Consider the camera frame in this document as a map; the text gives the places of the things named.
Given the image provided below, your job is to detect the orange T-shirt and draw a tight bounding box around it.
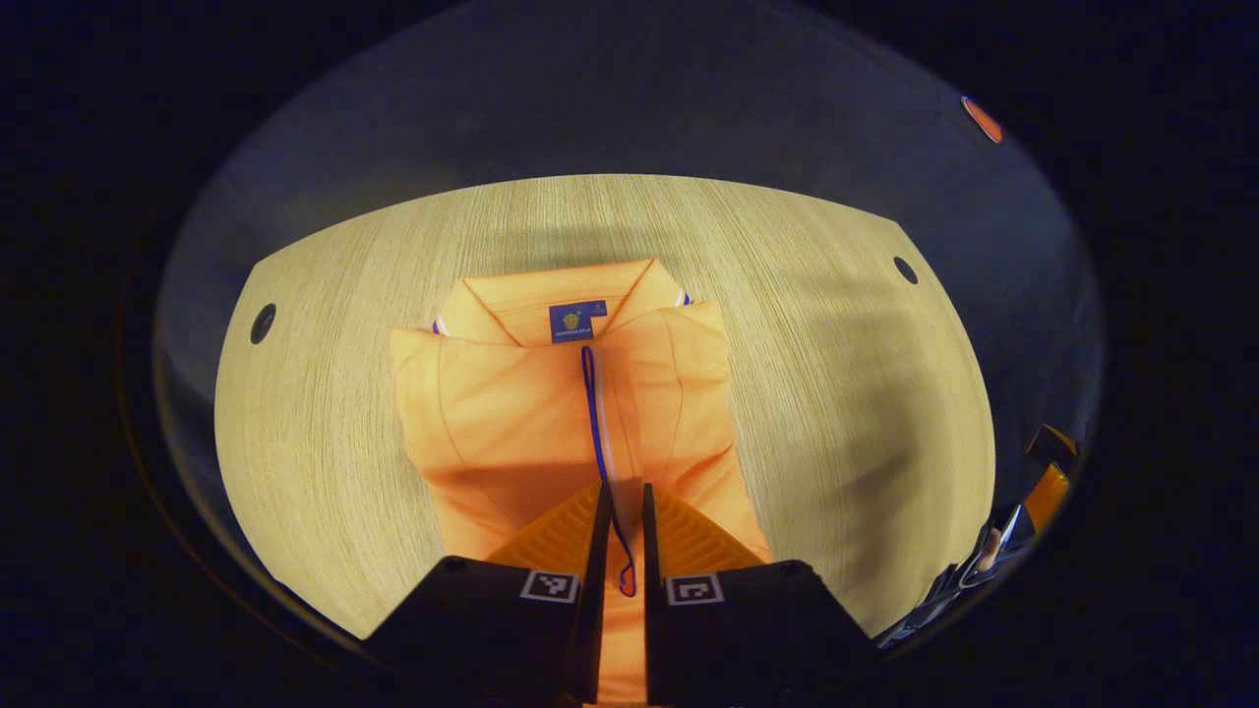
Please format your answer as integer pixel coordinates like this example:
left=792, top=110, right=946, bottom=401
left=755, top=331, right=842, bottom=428
left=389, top=258, right=774, bottom=705

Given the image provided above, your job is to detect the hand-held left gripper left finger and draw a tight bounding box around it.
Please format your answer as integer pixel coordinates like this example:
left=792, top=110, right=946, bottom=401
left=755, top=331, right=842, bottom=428
left=363, top=479, right=617, bottom=705

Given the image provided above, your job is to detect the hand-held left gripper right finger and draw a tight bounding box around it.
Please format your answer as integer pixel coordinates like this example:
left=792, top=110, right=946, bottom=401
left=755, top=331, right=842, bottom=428
left=640, top=481, right=882, bottom=705

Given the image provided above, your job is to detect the black backdrop cloth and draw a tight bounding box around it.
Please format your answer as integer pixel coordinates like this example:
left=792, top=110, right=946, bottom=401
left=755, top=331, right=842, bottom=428
left=152, top=0, right=1105, bottom=591

